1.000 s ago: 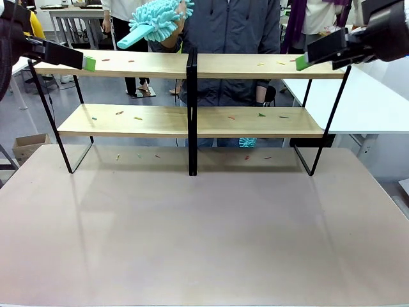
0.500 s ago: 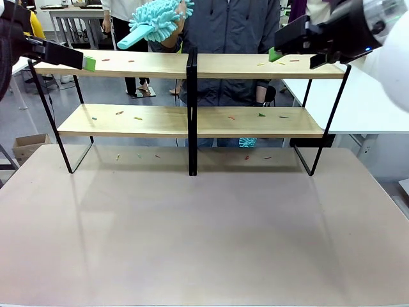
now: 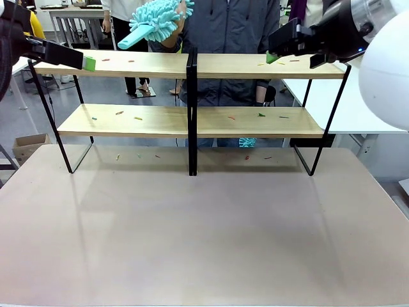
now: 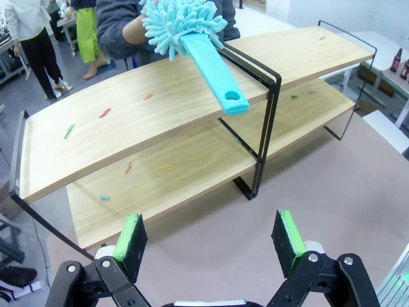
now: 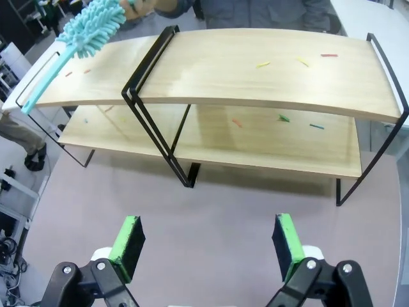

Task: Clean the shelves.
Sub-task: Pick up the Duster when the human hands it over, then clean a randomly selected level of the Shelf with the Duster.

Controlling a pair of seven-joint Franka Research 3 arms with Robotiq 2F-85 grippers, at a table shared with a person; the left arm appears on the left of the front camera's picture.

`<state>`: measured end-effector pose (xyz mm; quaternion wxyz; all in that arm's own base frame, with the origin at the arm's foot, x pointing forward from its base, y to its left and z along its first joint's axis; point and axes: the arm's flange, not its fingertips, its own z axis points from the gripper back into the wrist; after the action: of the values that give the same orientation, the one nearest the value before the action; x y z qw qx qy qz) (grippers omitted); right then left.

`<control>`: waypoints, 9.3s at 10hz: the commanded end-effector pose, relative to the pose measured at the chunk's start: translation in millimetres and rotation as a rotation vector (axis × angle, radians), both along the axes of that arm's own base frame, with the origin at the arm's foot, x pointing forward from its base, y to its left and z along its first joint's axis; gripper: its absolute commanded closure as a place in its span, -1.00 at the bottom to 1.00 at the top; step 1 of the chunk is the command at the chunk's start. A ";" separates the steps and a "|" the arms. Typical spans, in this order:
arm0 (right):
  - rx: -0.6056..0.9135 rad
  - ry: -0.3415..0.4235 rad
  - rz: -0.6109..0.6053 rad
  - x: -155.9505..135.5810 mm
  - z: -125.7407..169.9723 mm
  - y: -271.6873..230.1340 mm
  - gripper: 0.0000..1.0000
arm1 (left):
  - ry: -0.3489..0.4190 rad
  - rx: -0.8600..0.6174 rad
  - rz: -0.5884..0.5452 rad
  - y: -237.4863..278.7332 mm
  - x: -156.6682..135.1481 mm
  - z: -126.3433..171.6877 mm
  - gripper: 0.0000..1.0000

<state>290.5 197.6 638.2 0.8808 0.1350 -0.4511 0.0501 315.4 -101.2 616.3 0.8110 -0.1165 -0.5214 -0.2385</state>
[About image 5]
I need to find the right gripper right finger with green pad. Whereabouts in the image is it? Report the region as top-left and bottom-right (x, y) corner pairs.
(266, 213), (375, 307)

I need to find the person's right hand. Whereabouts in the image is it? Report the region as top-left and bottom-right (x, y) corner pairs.
(123, 0), (158, 22)

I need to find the person in khaki trousers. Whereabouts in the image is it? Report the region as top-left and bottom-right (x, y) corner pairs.
(0, 108), (49, 172)

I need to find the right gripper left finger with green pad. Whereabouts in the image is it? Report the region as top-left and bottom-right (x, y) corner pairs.
(40, 216), (147, 307)

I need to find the turquoise chenille duster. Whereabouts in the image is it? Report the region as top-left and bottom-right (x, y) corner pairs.
(20, 0), (127, 116)

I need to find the person's right forearm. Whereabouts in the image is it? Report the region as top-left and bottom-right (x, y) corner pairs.
(145, 0), (180, 17)

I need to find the white equipment cart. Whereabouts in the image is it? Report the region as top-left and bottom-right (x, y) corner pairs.
(0, 166), (41, 233)

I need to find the person in grey jacket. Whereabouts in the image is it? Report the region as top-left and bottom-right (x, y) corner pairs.
(204, 0), (333, 33)

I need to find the wooden two-tier black-frame shelf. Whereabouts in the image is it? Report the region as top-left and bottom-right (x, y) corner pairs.
(14, 31), (201, 189)
(120, 25), (409, 207)

